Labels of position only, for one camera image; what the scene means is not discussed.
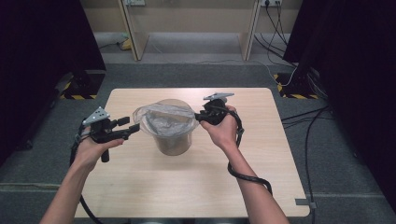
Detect long black floor cable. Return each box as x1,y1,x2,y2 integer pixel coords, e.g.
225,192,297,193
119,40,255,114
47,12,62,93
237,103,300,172
304,106,329,224

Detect yellow object on floor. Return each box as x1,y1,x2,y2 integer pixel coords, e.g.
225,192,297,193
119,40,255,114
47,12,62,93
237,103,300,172
120,37,133,51

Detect black yellow striped stand base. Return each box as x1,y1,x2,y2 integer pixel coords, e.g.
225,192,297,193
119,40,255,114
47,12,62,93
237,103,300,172
273,72,321,101
59,69,106,101

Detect right hand-held gripper cable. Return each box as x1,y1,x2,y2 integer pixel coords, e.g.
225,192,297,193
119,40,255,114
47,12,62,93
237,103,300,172
211,105,274,196

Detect transparent brown plastic bin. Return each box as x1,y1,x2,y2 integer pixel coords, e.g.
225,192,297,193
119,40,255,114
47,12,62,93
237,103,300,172
151,98,194,157

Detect beige wooden desk frame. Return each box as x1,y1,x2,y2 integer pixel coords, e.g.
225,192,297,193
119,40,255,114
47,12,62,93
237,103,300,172
117,0,262,62

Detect bundle of black floor cables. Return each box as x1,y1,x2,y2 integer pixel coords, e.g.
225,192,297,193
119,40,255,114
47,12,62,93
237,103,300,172
281,105,331,130

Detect white floor cable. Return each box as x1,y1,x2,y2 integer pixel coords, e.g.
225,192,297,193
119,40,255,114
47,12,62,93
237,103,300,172
199,59,298,88

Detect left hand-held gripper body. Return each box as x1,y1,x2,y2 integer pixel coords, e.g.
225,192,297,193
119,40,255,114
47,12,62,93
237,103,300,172
81,106,132,163

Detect black curtain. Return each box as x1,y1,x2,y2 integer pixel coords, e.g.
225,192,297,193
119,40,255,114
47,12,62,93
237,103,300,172
0,0,106,167
283,0,396,216

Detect person's left hand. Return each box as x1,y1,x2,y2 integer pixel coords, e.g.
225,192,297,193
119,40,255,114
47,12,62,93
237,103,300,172
73,136,125,174

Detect person's right hand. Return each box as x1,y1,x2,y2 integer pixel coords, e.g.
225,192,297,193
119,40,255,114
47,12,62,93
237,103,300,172
200,105,239,153

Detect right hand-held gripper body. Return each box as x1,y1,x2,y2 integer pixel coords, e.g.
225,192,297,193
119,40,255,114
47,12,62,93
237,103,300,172
199,92,237,126

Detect grey plastic bag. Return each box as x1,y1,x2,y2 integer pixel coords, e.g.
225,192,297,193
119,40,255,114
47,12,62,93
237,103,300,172
133,102,200,138

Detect hand-held gripper cable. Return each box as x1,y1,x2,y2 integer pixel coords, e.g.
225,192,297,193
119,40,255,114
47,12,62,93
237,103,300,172
69,117,104,224
211,105,274,196

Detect black power strip cables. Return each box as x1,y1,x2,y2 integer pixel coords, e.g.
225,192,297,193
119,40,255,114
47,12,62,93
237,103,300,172
253,0,297,68

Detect left hand-held gripper cable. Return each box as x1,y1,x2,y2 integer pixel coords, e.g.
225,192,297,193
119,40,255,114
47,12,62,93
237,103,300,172
69,117,104,224

